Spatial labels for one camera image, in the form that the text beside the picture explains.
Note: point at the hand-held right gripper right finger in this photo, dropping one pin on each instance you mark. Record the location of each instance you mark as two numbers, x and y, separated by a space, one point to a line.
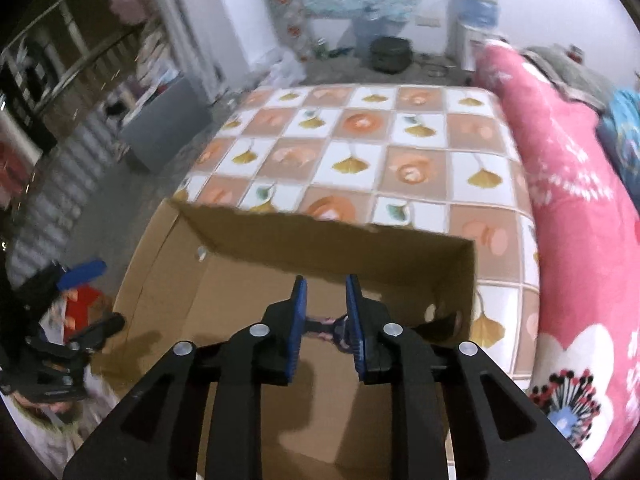
354 320

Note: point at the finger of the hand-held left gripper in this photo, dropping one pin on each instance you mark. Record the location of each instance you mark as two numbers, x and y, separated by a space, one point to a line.
82 272
100 330

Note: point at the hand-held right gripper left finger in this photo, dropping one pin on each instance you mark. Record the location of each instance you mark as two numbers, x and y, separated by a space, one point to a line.
296 320

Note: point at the dark purple smart watch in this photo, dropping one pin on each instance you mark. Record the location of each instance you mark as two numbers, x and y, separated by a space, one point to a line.
325 327

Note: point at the cardboard box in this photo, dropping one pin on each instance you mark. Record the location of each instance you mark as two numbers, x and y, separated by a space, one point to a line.
250 280

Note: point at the red paper bag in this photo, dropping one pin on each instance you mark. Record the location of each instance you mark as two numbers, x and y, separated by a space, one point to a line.
82 307

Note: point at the ginkgo-leaf checked tablecloth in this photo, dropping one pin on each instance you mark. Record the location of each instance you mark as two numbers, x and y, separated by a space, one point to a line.
360 160

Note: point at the grey metal box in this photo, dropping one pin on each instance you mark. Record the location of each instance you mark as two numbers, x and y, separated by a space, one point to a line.
165 120

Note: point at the metal railing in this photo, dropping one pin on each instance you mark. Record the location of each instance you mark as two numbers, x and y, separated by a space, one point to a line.
75 60

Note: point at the pile of cloth bags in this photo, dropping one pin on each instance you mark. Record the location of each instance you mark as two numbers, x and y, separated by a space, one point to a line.
155 60

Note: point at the pink floral blanket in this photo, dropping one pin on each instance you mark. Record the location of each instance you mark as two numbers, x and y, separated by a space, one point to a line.
565 210

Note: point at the white plastic bag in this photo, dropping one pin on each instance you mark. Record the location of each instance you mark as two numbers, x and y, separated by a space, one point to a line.
285 71

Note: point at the metal bowl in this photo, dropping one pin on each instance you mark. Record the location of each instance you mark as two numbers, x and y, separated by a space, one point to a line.
436 69

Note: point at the black pot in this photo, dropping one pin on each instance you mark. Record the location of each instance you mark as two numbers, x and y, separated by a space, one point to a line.
391 54

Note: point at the pink hanging garment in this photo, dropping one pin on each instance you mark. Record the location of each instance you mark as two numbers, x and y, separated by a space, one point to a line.
126 0

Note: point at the white water dispenser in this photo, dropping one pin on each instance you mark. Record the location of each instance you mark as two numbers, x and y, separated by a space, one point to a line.
465 47

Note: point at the hanging checked floral cloth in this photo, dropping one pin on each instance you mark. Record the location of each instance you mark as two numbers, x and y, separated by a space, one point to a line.
295 20

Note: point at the grey blanket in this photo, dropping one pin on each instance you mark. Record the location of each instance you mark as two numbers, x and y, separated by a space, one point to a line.
570 72

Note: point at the blue printed blanket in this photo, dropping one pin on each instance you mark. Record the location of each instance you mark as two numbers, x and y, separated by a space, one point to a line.
625 130

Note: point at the blue water bottle on dispenser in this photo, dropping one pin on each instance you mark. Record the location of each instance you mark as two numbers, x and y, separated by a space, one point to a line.
479 0

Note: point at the white wall socket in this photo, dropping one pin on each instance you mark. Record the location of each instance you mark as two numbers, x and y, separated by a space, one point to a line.
428 21

